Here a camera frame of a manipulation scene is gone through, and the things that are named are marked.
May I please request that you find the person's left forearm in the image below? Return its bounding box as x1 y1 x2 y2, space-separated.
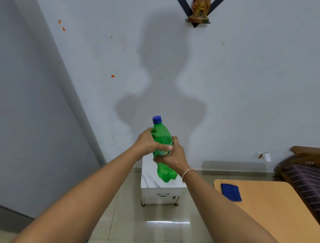
10 146 143 243

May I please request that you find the wooden table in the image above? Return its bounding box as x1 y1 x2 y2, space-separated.
213 179 320 243

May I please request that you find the white wall socket plug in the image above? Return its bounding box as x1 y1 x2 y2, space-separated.
257 152 272 163

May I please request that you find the golden idol on shelf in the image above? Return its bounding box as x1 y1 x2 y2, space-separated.
177 0 224 28

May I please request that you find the pink thread wrist band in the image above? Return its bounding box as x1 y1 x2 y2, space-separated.
181 168 196 185

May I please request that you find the white marble drawer cabinet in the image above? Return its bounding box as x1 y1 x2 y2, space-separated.
140 153 187 207

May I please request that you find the person's left hand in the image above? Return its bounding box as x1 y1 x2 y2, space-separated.
133 127 173 162

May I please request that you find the blue folded cloth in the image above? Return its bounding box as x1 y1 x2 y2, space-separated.
221 183 242 202

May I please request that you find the person's right hand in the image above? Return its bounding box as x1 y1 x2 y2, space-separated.
153 136 192 177

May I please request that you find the golden figurine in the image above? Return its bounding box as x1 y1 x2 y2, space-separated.
188 0 211 23

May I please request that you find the person's right forearm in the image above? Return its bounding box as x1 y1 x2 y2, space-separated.
184 171 279 243

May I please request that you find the green plastic bottle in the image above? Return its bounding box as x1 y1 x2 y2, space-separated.
151 115 178 183

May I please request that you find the grey refrigerator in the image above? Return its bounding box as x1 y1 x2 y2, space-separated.
0 0 107 233

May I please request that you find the wooden sofa purple upholstery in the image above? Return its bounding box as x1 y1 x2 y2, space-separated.
274 146 320 221

